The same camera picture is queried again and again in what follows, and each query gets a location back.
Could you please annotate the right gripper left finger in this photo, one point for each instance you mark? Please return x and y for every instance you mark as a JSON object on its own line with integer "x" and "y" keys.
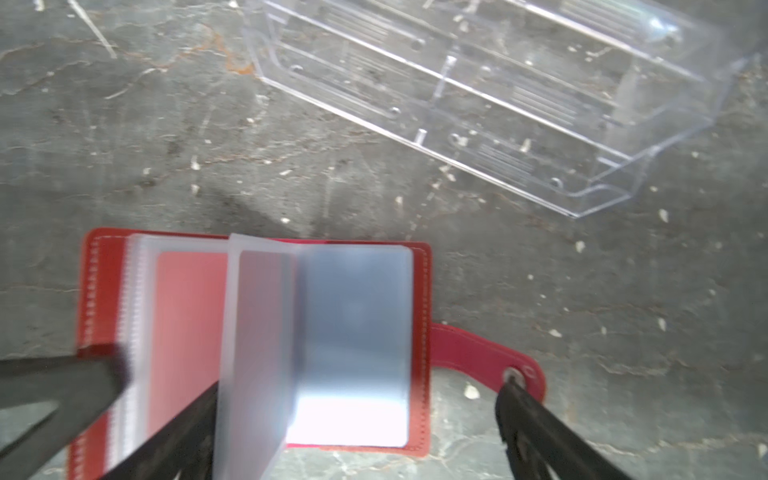
{"x": 182, "y": 449}

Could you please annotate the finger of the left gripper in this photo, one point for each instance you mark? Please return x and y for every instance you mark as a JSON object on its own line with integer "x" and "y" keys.
{"x": 81, "y": 387}

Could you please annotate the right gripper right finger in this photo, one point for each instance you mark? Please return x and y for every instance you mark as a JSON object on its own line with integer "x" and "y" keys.
{"x": 539, "y": 446}

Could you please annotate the red leather card holder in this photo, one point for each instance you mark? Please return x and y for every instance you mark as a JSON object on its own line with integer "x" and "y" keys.
{"x": 323, "y": 344}

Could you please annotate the clear acrylic card stand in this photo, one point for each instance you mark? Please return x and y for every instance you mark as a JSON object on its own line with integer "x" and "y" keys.
{"x": 564, "y": 103}

